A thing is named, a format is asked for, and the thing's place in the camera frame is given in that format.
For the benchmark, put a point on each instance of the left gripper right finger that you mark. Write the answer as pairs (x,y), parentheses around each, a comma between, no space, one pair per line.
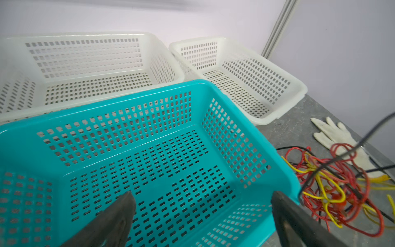
(295,228)

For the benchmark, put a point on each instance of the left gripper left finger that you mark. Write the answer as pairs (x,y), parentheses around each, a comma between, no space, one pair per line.
(111,228)

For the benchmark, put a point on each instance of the teal plastic basket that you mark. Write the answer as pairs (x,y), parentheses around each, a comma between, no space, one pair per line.
(201,173)

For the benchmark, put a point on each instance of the white plastic basket right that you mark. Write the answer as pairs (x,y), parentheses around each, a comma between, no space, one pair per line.
(263,91)

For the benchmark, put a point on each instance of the white plastic basket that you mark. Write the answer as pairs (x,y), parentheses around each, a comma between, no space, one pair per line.
(263,91)
(47,73)

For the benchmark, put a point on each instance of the white plastic basket left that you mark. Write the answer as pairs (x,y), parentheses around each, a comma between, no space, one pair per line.
(47,73)

